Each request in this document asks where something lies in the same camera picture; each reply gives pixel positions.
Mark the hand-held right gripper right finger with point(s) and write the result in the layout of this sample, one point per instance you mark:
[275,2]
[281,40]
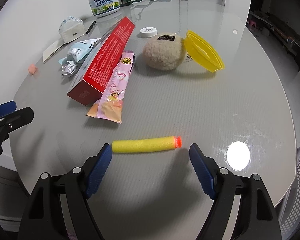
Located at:
[202,172]

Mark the small pink lump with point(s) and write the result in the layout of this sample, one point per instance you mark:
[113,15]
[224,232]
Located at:
[32,69]

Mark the white round cap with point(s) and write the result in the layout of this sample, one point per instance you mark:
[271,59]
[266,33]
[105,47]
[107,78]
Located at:
[148,32]

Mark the black pen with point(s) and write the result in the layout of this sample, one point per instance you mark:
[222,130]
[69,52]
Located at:
[90,27]

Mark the milk powder tub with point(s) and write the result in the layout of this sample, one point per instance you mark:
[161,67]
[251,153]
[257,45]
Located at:
[103,3]

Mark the white wrapped tissue pack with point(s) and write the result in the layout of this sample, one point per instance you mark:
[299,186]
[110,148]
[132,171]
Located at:
[71,30]

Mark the beige plush ball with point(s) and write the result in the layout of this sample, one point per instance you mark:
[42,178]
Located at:
[162,52]

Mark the red cardboard box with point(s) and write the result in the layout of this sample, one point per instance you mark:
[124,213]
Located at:
[102,62]

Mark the light blue packet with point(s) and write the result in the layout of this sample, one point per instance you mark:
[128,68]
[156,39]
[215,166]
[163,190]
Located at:
[78,51]

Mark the yellow plastic bowl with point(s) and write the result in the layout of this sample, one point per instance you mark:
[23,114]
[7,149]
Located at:
[202,52]

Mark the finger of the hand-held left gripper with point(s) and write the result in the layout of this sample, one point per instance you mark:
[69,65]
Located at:
[7,106]
[17,118]

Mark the crumpled silver wrapper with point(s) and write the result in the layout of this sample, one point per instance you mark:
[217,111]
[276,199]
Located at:
[68,68]

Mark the yellow foam dart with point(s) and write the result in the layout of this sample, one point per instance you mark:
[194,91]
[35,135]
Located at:
[145,145]

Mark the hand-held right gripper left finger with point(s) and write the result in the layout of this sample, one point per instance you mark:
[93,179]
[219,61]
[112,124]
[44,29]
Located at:
[98,172]

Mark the pink snack packet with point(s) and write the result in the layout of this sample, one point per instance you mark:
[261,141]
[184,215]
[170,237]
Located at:
[115,92]

